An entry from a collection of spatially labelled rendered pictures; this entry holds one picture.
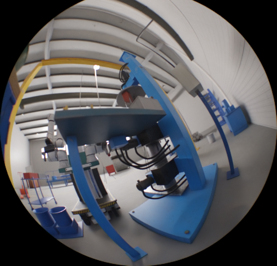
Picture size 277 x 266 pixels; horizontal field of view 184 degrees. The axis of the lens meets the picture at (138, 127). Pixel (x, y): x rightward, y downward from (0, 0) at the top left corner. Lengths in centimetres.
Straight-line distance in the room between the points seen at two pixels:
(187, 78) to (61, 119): 118
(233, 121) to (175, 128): 217
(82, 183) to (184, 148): 89
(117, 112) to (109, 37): 616
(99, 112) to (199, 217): 97
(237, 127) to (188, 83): 211
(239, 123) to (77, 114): 301
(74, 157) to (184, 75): 128
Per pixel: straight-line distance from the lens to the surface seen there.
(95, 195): 162
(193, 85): 109
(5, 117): 19
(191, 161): 96
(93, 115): 40
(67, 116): 40
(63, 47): 683
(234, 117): 282
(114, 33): 642
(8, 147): 211
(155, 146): 120
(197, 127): 1184
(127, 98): 135
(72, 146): 52
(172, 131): 95
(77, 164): 50
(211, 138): 348
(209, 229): 90
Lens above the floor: 79
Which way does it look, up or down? 18 degrees up
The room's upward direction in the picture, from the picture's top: 23 degrees counter-clockwise
